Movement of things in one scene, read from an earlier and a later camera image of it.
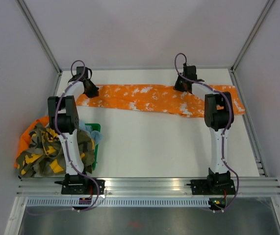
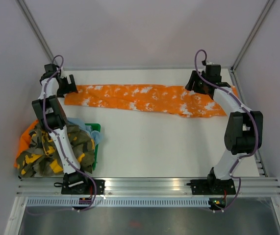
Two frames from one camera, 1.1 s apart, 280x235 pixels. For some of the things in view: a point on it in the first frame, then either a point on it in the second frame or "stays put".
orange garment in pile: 26,138 stays put
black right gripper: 177,86 -> 194,77
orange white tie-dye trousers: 159,98 stays put
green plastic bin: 95,127 stays put
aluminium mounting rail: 261,186 stays put
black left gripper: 94,93 -> 70,88
